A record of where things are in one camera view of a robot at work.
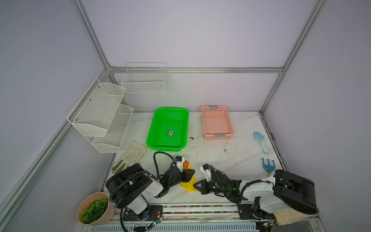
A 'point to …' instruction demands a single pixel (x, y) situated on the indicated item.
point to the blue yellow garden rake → (268, 167)
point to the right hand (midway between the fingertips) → (192, 188)
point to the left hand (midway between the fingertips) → (193, 173)
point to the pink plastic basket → (217, 123)
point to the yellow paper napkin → (189, 185)
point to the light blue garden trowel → (259, 136)
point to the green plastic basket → (168, 129)
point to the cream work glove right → (284, 216)
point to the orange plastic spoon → (186, 164)
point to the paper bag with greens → (95, 209)
